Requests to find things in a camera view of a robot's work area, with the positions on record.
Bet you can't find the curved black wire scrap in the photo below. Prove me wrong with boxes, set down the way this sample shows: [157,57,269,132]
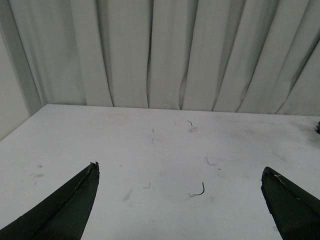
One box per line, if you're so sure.
[189,182,206,197]

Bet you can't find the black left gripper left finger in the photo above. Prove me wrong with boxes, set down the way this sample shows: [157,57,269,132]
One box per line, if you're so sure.
[0,162,100,240]

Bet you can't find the white pleated curtain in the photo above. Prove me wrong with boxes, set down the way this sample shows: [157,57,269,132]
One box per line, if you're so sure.
[0,0,320,143]

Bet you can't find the green push button switch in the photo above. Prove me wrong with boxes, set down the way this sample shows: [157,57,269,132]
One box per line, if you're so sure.
[314,121,320,134]

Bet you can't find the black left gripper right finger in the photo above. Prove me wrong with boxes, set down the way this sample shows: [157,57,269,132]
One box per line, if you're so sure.
[261,166,320,240]

